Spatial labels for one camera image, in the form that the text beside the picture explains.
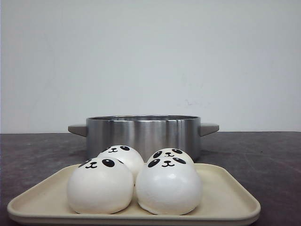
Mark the panda bun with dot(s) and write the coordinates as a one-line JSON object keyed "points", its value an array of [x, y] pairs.
{"points": [[126, 154], [171, 153], [102, 185], [168, 186]]}

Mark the beige rectangular tray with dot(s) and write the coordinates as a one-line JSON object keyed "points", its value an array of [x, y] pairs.
{"points": [[224, 203]]}

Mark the stainless steel pot grey handles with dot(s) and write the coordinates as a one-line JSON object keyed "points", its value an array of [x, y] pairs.
{"points": [[144, 133]]}

